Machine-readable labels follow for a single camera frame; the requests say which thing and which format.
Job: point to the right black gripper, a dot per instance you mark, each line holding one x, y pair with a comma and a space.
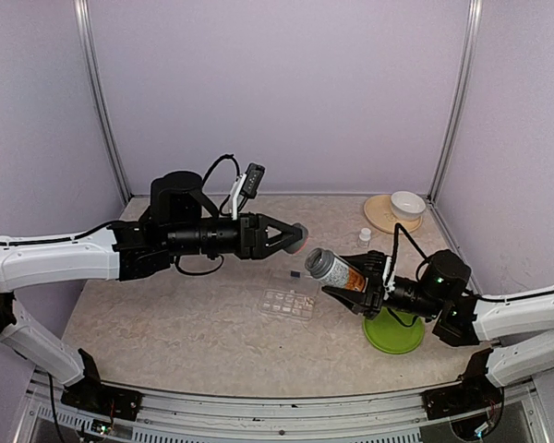
374, 293

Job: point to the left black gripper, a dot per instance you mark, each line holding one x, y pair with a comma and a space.
253, 234

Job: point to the orange pill bottle grey cap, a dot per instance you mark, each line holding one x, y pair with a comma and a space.
331, 270

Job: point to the clear plastic pill organizer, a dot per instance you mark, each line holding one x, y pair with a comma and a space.
290, 281

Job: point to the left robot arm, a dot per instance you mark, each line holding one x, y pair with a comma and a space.
180, 221

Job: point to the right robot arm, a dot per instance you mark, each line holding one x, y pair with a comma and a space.
439, 294

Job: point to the small white pill bottle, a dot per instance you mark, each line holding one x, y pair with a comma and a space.
364, 238

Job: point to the green plate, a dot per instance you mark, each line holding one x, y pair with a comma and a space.
394, 332

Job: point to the round wooden plate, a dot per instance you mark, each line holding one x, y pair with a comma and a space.
377, 210

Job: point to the white bowl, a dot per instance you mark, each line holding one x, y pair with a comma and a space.
407, 206

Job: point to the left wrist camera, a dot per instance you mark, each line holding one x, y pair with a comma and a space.
244, 188

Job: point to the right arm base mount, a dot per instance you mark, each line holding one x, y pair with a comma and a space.
473, 392

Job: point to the right aluminium frame post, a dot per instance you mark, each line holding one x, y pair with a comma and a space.
459, 98

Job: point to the aluminium frame post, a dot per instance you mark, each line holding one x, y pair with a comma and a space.
459, 98
82, 13

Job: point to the front aluminium rail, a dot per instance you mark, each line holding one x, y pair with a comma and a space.
166, 416

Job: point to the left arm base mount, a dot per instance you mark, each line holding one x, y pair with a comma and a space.
91, 395

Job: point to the left aluminium frame post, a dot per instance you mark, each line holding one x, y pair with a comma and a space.
82, 13

